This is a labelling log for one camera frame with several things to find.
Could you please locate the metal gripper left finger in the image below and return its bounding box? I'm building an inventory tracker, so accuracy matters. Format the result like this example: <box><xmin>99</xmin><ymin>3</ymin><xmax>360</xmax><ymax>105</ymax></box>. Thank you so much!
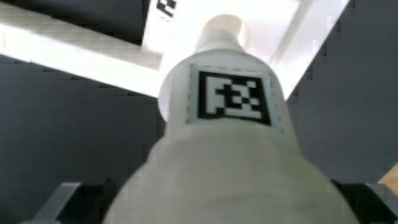
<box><xmin>23</xmin><ymin>182</ymin><xmax>81</xmax><ymax>224</ymax></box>

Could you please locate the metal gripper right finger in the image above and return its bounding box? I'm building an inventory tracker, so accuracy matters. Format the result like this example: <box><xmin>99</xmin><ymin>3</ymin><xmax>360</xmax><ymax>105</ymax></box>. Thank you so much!
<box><xmin>365</xmin><ymin>184</ymin><xmax>398</xmax><ymax>224</ymax></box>

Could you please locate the white lamp bulb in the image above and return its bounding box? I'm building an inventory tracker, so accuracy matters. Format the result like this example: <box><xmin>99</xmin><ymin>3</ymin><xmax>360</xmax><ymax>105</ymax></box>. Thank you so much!
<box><xmin>101</xmin><ymin>14</ymin><xmax>358</xmax><ymax>224</ymax></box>

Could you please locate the white lamp base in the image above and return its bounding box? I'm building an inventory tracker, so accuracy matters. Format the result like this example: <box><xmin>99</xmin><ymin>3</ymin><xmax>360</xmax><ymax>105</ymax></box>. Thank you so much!
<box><xmin>140</xmin><ymin>0</ymin><xmax>316</xmax><ymax>101</ymax></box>

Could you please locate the white front fence bar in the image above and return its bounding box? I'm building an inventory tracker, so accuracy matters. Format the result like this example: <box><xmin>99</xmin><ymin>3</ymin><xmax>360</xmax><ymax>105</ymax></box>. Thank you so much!
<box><xmin>0</xmin><ymin>2</ymin><xmax>163</xmax><ymax>97</ymax></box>

